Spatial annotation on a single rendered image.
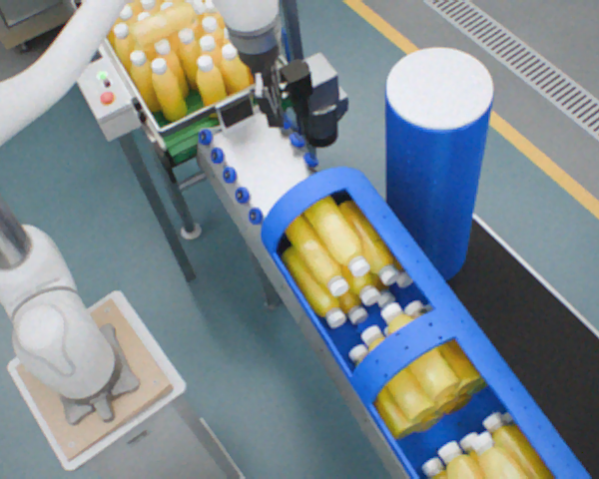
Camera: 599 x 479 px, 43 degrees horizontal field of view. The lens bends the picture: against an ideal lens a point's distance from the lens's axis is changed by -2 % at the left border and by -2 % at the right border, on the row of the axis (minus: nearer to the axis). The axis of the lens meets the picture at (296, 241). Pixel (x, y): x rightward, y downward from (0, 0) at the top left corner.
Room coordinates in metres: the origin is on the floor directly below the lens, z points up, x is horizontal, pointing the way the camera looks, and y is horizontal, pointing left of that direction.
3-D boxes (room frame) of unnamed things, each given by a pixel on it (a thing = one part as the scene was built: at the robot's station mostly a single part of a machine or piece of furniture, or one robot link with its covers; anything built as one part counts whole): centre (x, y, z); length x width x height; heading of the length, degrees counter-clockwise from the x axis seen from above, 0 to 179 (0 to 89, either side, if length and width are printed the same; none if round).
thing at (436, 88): (1.31, -0.45, 1.03); 0.28 x 0.28 x 0.01
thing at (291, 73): (1.49, -0.09, 0.95); 0.10 x 0.07 x 0.10; 109
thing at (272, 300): (1.30, 0.13, 0.31); 0.06 x 0.06 x 0.63; 19
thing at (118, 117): (1.49, 0.43, 1.05); 0.20 x 0.10 x 0.10; 19
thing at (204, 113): (1.46, 0.11, 0.96); 0.40 x 0.01 x 0.03; 109
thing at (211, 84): (1.49, 0.14, 1.00); 0.07 x 0.07 x 0.19
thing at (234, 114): (1.38, 0.09, 0.99); 0.10 x 0.02 x 0.12; 109
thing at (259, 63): (0.95, 0.00, 1.64); 0.08 x 0.07 x 0.09; 164
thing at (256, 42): (0.95, 0.00, 1.71); 0.09 x 0.09 x 0.06
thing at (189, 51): (1.61, 0.19, 1.00); 0.07 x 0.07 x 0.19
